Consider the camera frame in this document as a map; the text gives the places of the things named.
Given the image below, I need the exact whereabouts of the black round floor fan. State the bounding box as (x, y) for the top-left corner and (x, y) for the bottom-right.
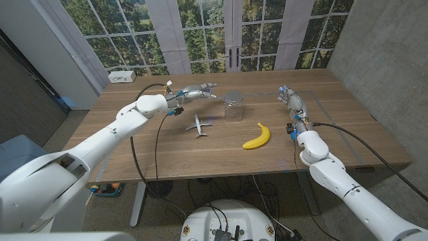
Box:
(145, 179), (175, 199)

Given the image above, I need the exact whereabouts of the grey toy airplane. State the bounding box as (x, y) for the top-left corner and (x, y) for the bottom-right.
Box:
(185, 114), (213, 139)

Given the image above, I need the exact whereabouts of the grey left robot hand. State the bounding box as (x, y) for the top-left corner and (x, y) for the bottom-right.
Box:
(167, 82), (218, 109)

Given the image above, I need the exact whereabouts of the white table leg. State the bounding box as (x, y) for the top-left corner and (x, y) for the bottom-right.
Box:
(129, 181), (148, 229)

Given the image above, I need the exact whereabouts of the blue-grey storage bin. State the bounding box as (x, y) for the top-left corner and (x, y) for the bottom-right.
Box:
(0, 134), (48, 183)

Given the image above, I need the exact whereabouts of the grey table leg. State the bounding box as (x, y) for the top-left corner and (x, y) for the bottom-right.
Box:
(296, 170), (321, 216)

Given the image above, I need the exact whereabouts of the teal basket of toys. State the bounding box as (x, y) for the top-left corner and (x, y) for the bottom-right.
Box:
(88, 182), (124, 199)

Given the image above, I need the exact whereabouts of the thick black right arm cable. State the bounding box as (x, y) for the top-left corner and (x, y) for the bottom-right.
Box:
(312, 121), (428, 202)

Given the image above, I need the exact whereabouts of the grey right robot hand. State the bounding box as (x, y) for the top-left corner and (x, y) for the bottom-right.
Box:
(277, 84), (314, 133)

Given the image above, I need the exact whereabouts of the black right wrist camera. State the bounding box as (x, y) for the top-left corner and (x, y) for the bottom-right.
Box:
(285, 122), (298, 140)

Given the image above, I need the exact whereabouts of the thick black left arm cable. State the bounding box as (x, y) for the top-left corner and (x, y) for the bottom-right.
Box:
(129, 82), (189, 220)

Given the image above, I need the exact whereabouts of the printed window backdrop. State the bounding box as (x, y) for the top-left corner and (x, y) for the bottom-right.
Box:
(59, 0), (355, 76)

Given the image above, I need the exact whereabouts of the white power outlet box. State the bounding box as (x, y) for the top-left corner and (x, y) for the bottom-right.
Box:
(108, 70), (137, 84)

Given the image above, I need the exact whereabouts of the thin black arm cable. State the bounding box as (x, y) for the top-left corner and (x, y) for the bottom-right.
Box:
(154, 114), (170, 190)
(292, 138), (342, 241)

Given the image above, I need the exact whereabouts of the white robot shoulder cover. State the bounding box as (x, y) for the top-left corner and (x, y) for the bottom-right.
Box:
(0, 231), (136, 241)

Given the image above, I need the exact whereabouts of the black floor cable tangle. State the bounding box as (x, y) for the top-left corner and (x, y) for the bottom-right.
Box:
(186, 173), (304, 241)

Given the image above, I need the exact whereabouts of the clear glass jar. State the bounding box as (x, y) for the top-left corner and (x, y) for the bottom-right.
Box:
(224, 90), (245, 123)

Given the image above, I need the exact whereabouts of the yellow toy banana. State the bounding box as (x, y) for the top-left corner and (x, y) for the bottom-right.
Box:
(242, 122), (272, 151)

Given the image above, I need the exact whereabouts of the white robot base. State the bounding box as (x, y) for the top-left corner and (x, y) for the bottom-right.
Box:
(180, 199), (277, 241)

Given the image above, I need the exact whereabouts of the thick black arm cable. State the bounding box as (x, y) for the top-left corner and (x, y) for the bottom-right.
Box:
(129, 82), (189, 220)
(312, 121), (428, 202)

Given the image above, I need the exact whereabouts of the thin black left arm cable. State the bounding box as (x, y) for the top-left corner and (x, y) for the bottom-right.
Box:
(154, 114), (170, 190)

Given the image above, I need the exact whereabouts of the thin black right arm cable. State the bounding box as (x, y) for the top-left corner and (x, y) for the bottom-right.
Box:
(292, 138), (342, 241)

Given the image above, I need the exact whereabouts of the white floor cable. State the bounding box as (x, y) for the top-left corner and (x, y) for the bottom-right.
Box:
(251, 175), (296, 237)

